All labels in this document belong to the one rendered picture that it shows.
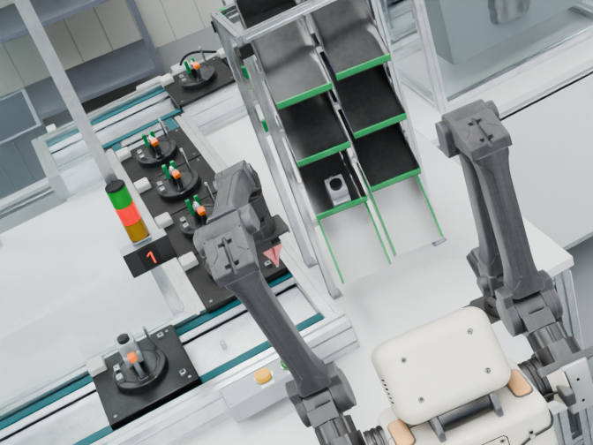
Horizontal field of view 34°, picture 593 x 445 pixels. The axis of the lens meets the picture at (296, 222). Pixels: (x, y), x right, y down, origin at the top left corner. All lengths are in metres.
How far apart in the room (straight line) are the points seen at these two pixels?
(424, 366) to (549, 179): 1.85
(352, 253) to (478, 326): 0.81
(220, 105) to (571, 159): 1.24
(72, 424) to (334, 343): 0.69
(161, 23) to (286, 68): 4.23
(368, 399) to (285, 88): 0.75
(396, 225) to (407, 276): 0.18
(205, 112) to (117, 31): 2.94
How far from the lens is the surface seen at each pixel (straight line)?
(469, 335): 1.70
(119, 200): 2.33
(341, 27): 2.30
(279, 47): 2.27
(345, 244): 2.46
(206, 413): 2.40
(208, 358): 2.52
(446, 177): 2.92
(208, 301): 2.60
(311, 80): 2.20
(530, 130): 3.30
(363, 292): 2.61
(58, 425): 2.58
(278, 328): 1.69
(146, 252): 2.42
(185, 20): 6.46
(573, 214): 3.60
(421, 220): 2.50
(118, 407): 2.44
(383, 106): 2.33
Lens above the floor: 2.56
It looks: 36 degrees down
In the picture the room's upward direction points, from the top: 21 degrees counter-clockwise
